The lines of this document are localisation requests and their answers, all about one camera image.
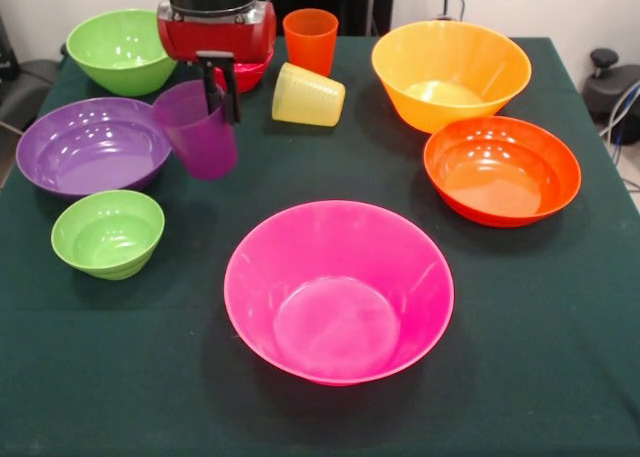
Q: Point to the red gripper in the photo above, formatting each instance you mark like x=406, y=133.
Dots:
x=215, y=39

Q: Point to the purple cup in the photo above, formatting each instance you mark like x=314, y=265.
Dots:
x=205, y=147

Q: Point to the yellow cup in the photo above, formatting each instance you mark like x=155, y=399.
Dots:
x=310, y=99

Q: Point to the pink bowl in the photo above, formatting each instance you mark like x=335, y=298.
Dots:
x=340, y=257

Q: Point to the yellow bowl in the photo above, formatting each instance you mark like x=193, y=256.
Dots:
x=475, y=52

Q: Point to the red bowl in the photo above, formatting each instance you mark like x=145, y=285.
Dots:
x=252, y=74

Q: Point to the orange cup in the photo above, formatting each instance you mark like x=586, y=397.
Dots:
x=310, y=47

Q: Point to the large green bowl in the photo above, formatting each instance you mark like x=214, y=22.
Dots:
x=120, y=67

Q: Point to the purple bowl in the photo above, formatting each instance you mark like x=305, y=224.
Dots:
x=95, y=152

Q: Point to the small green bowl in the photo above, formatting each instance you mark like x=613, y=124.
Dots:
x=107, y=237

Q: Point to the dark grey chair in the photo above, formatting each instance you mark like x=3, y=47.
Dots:
x=30, y=87

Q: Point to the dark green tablecloth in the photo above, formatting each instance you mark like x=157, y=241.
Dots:
x=150, y=352

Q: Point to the orange bowl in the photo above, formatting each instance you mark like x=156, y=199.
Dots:
x=500, y=162

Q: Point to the black round equipment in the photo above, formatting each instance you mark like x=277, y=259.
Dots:
x=607, y=87

